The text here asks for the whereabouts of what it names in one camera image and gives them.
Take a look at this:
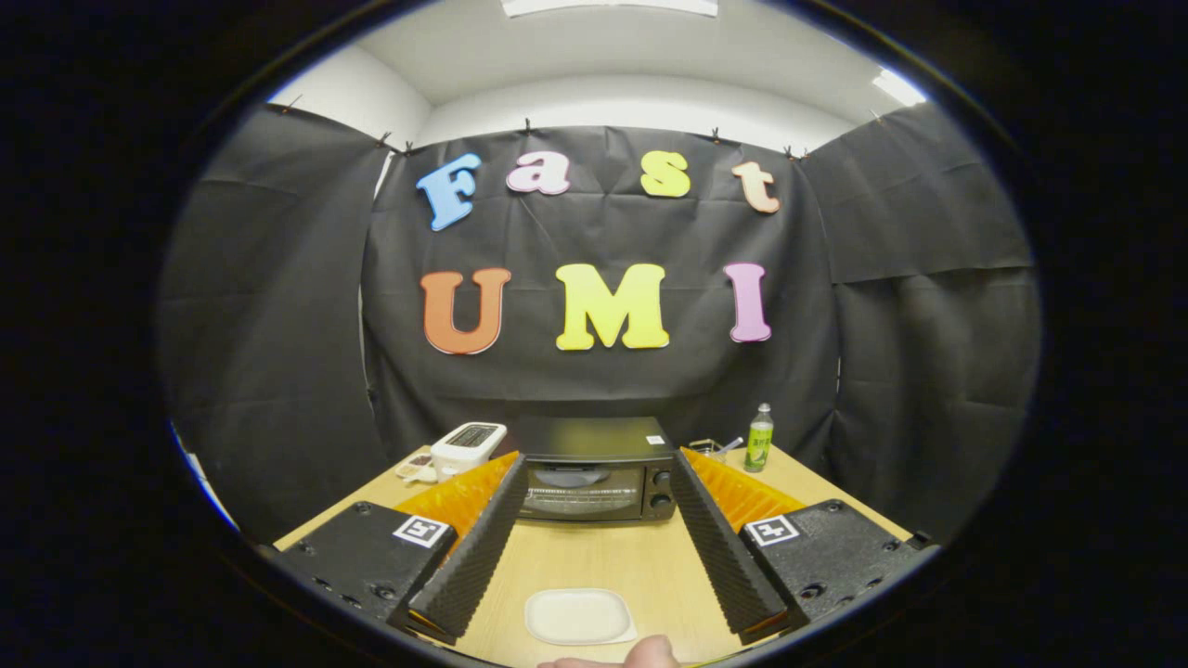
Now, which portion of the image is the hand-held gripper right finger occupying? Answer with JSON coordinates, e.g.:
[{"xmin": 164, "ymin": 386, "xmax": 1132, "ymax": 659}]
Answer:
[{"xmin": 668, "ymin": 448, "xmax": 940, "ymax": 646}]

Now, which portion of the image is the white slot toaster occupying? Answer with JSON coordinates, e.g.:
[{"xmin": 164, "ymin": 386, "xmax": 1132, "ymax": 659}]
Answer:
[{"xmin": 430, "ymin": 422, "xmax": 509, "ymax": 482}]

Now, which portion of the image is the green drink bottle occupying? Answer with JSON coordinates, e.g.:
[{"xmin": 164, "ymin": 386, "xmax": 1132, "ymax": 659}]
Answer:
[{"xmin": 744, "ymin": 403, "xmax": 774, "ymax": 473}]

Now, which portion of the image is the small white plate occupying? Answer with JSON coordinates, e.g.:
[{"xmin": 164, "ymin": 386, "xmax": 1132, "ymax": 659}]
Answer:
[{"xmin": 524, "ymin": 587, "xmax": 639, "ymax": 647}]

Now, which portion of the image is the black toaster oven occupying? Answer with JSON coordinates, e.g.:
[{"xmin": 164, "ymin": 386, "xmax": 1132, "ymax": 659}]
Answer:
[{"xmin": 506, "ymin": 417, "xmax": 678, "ymax": 522}]

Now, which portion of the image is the long ceiling light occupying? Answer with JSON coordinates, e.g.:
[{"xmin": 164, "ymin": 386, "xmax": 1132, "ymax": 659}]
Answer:
[{"xmin": 501, "ymin": 0, "xmax": 718, "ymax": 19}]

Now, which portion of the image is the small ceiling light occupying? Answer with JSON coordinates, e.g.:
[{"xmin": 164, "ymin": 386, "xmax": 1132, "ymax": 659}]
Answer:
[{"xmin": 871, "ymin": 70, "xmax": 927, "ymax": 108}]

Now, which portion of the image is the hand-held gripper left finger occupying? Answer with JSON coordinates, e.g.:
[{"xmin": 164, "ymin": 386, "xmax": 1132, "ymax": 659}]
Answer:
[{"xmin": 260, "ymin": 452, "xmax": 530, "ymax": 646}]

